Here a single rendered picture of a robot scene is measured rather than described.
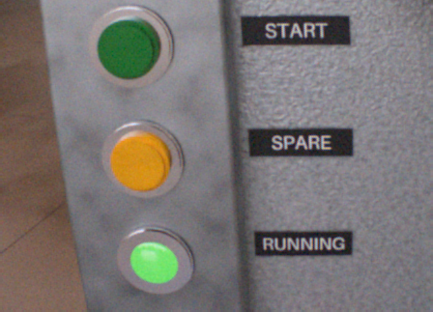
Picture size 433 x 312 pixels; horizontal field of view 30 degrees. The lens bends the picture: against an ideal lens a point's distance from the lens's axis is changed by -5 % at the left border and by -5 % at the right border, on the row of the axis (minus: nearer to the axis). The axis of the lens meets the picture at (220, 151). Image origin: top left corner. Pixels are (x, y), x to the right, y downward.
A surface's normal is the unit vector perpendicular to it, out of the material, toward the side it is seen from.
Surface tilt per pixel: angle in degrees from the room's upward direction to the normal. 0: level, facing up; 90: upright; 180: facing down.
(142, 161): 90
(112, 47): 90
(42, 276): 0
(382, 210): 90
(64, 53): 90
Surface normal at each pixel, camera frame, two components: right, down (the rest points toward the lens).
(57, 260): -0.07, -0.91
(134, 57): -0.14, 0.40
